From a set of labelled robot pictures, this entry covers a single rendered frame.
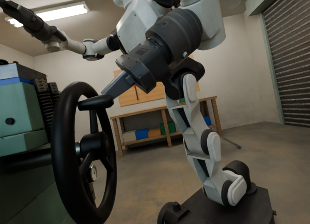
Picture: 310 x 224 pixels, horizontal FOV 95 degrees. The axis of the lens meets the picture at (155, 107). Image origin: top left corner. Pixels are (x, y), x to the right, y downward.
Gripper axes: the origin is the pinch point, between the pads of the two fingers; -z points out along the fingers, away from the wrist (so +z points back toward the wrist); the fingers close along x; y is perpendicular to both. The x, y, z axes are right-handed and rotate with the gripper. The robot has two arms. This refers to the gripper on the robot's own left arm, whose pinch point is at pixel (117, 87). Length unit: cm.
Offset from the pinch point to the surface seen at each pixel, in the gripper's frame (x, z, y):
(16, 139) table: 0.2, -17.6, 4.1
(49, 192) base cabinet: 8.4, -33.1, -14.4
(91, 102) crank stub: -2.2, -4.9, 1.9
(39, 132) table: 2.9, -16.5, 1.6
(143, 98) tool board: 266, 30, -181
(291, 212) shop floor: -26, 31, -135
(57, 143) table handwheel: -8.0, -10.3, 2.8
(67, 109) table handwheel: -4.3, -7.5, 4.0
